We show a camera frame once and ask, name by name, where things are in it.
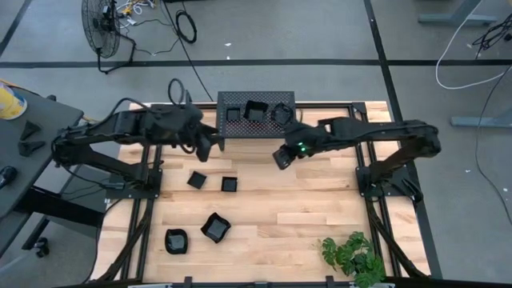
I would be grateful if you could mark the black rounded square plate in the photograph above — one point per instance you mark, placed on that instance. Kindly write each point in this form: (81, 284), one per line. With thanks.
(282, 114)
(176, 241)

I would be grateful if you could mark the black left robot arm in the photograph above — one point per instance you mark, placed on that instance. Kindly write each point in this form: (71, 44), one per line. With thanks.
(120, 124)

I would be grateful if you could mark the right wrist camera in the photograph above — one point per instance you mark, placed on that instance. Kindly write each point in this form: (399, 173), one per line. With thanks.
(284, 159)

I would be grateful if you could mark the grey desk foot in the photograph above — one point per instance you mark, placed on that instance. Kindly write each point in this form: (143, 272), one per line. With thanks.
(480, 122)
(456, 18)

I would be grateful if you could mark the black floor fan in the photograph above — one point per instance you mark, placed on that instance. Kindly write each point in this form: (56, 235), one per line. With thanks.
(102, 28)

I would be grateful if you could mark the black table rail frame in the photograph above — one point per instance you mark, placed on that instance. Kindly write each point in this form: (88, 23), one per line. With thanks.
(324, 105)

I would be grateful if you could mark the green leafy plant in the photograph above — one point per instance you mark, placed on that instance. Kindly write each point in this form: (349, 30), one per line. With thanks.
(356, 256)

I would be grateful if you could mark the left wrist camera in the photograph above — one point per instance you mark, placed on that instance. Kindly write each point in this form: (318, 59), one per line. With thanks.
(203, 150)

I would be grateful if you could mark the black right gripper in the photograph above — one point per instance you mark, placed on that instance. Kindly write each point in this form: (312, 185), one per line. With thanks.
(306, 140)

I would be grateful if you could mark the black wavy-edged square plate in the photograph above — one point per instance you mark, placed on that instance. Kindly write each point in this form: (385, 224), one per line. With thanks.
(215, 228)

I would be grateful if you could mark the black pot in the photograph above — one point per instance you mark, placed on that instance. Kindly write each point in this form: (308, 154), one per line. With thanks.
(256, 113)

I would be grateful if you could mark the black caster wheel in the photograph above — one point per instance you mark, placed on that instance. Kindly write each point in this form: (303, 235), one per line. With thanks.
(42, 248)

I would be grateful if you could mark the yellow and white bag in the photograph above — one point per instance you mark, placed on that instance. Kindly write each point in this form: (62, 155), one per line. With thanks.
(10, 104)

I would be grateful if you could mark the black perforated metal shelf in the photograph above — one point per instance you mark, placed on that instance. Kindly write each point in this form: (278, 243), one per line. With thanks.
(256, 130)

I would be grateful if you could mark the small black square plate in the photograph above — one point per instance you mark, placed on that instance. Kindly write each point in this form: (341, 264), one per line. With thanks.
(233, 114)
(197, 180)
(229, 184)

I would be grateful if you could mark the dark grey side table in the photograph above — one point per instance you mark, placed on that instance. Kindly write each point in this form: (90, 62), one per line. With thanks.
(40, 112)

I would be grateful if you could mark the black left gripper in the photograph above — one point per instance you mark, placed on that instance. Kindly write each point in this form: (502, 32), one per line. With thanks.
(190, 125)

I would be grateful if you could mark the black handheld device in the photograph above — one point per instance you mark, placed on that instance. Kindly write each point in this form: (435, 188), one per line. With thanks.
(7, 176)

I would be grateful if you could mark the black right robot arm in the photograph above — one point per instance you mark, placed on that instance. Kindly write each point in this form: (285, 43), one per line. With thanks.
(380, 130)

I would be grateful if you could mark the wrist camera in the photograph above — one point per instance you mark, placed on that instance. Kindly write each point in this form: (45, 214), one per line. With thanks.
(203, 150)
(284, 159)

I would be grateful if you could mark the black triangular bracket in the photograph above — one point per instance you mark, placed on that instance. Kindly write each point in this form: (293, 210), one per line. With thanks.
(30, 148)
(30, 131)

